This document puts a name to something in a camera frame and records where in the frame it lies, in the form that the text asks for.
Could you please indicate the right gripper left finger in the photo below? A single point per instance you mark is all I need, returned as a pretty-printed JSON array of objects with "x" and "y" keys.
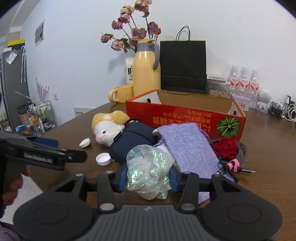
[{"x": 109, "y": 183}]

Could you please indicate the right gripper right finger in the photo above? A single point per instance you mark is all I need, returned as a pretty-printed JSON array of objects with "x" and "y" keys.
[{"x": 190, "y": 185}]

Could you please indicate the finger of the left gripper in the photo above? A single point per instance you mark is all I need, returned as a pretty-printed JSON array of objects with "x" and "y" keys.
[
  {"x": 74, "y": 156},
  {"x": 44, "y": 141}
]

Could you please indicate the small white cap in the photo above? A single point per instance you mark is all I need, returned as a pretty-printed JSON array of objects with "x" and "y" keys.
[{"x": 85, "y": 143}]

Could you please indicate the white bottle cap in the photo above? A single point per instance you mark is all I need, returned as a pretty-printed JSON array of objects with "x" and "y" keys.
[{"x": 103, "y": 159}]

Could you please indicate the purple knitted cloth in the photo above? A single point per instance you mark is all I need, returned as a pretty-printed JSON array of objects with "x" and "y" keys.
[{"x": 189, "y": 147}]

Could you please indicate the plush toy yellow white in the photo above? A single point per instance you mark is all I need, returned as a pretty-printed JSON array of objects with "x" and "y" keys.
[{"x": 106, "y": 126}]

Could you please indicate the red knitted item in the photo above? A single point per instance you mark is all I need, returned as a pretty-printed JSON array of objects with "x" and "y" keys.
[{"x": 225, "y": 148}]

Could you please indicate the navy blue pouch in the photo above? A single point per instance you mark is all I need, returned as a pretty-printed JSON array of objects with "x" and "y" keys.
[{"x": 134, "y": 133}]

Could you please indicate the person's left hand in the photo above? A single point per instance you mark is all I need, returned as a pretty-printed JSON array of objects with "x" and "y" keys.
[{"x": 9, "y": 196}]

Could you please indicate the metal storage rack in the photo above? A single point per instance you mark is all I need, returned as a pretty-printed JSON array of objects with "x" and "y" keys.
[{"x": 42, "y": 117}]

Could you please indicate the grey refrigerator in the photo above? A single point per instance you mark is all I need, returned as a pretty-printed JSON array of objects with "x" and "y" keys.
[{"x": 14, "y": 87}]

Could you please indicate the red orange cardboard box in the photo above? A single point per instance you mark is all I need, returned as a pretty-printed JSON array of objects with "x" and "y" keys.
[{"x": 219, "y": 117}]

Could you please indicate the yellow mug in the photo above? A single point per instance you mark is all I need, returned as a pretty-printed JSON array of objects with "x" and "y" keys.
[{"x": 120, "y": 94}]

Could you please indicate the small white tin box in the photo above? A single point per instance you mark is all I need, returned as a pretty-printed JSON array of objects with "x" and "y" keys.
[{"x": 243, "y": 102}]

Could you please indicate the clear seed container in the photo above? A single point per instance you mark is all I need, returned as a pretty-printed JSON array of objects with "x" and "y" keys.
[{"x": 218, "y": 88}]

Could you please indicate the water bottle middle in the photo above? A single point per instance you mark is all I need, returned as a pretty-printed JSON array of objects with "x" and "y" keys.
[{"x": 244, "y": 82}]

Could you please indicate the water bottle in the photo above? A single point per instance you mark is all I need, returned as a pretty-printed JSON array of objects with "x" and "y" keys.
[
  {"x": 253, "y": 89},
  {"x": 244, "y": 82},
  {"x": 233, "y": 80}
]

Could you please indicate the water bottle left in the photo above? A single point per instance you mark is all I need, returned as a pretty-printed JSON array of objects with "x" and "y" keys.
[{"x": 233, "y": 80}]

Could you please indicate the flat white red box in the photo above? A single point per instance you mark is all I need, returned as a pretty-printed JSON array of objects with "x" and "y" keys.
[{"x": 216, "y": 77}]

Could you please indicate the yellow thermos jug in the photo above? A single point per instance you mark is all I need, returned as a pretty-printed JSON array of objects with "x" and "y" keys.
[{"x": 146, "y": 67}]

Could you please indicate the white robot figurine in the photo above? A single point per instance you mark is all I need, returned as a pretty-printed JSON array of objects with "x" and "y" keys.
[{"x": 263, "y": 99}]

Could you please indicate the water bottle right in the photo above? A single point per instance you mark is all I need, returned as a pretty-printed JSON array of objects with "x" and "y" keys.
[{"x": 253, "y": 89}]

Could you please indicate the black paper bag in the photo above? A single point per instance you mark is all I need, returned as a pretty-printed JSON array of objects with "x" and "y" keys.
[{"x": 183, "y": 64}]

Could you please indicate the dried rose bouquet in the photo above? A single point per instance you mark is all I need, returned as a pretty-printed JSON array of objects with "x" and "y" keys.
[{"x": 132, "y": 33}]

